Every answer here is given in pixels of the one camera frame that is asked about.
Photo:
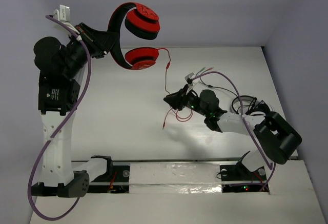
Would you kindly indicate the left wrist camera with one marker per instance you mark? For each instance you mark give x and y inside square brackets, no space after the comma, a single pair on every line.
[62,14]

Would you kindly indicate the white black headphones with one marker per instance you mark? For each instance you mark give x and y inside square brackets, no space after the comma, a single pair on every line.
[250,106]

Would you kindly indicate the red black headphones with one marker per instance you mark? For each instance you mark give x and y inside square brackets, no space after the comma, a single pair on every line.
[141,21]

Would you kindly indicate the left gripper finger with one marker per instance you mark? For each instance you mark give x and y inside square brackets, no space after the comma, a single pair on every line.
[105,37]
[103,47]

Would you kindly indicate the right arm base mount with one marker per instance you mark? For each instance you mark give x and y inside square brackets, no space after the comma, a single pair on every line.
[237,178]

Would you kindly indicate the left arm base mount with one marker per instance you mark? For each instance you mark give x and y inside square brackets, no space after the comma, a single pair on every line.
[105,175]

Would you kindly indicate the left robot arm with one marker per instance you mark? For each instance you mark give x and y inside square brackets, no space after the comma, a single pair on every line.
[65,72]

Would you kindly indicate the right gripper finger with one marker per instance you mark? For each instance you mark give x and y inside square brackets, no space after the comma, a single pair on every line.
[177,95]
[175,104]

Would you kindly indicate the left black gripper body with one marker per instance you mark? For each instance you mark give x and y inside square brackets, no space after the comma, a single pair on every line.
[90,38]

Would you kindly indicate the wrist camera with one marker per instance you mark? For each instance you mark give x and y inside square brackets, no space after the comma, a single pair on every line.
[189,78]
[62,14]

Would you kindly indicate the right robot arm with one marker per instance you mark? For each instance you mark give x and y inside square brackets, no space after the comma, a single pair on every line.
[275,139]

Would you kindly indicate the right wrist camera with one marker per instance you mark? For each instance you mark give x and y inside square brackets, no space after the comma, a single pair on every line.
[189,78]

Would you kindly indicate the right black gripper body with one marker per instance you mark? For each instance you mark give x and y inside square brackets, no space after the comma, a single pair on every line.
[190,101]

